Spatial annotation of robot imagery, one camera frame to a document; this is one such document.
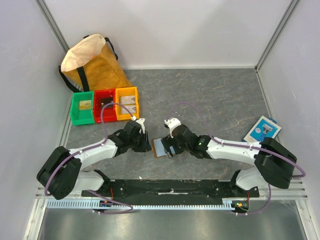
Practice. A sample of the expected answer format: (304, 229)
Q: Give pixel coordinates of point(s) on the brown leather card holder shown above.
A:
(162, 147)

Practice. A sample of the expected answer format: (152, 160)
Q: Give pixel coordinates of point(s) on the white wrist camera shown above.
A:
(140, 121)
(171, 124)

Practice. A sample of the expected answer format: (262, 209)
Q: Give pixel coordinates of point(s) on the tan paper tote bag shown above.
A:
(93, 65)

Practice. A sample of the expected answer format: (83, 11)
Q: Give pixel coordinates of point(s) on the yellow plastic bin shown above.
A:
(124, 92)

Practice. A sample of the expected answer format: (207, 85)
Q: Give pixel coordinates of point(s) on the blue slotted cable duct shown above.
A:
(98, 204)

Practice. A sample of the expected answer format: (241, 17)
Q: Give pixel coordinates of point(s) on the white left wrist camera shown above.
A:
(140, 121)

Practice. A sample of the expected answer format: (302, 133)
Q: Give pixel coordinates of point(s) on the gold card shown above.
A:
(84, 105)

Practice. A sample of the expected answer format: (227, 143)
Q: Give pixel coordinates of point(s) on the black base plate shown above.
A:
(124, 188)

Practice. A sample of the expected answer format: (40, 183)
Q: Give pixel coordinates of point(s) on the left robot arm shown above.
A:
(63, 172)

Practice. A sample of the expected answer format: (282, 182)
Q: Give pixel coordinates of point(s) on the aluminium corner post right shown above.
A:
(293, 4)

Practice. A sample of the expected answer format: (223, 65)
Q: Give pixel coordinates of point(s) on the aluminium corner post left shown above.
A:
(42, 5)

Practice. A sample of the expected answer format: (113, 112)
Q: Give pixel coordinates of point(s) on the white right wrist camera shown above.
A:
(171, 124)

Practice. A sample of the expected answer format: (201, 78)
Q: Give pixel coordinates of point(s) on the black VIP card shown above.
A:
(105, 101)

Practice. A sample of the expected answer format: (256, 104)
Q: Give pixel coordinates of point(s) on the white VIP card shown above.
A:
(129, 109)

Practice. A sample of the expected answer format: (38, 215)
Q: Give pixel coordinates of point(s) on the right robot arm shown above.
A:
(271, 162)

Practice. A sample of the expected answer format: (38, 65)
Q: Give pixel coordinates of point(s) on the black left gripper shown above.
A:
(145, 146)

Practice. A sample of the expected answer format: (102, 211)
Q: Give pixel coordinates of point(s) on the aluminium corner post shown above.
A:
(293, 4)
(42, 5)

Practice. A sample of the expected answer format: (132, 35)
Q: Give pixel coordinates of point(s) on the aluminium front rail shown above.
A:
(295, 191)

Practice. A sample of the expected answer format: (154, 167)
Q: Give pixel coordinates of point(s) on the silver VIP card in bin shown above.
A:
(128, 100)

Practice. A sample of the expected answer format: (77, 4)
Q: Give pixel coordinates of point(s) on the blue razor box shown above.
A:
(264, 127)

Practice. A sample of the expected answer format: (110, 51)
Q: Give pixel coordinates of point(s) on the green plastic bin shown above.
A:
(78, 117)

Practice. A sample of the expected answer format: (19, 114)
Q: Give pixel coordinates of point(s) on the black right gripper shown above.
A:
(169, 144)

